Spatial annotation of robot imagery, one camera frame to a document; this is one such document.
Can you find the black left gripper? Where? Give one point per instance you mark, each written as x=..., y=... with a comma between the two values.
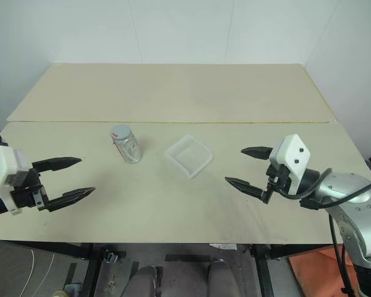
x=29, y=196

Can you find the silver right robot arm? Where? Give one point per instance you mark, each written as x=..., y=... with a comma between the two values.
x=354, y=193

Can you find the clear plastic square container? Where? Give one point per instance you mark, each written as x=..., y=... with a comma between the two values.
x=188, y=156

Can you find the dark grey rounded shape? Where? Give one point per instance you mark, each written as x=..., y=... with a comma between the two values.
x=221, y=278
x=140, y=283

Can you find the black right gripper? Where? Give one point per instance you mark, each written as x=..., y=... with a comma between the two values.
x=280, y=179

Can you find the clear jar with grey lid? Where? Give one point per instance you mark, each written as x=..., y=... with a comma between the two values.
x=130, y=150

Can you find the black floor tape strip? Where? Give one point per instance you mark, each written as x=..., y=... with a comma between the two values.
x=71, y=273

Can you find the grey jar lid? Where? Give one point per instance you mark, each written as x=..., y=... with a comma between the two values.
x=120, y=131

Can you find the orange floor mat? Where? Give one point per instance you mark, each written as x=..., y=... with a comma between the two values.
x=318, y=272

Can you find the black metal table frame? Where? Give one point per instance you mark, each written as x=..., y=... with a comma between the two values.
x=86, y=263

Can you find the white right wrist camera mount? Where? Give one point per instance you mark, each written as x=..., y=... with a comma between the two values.
x=292, y=154

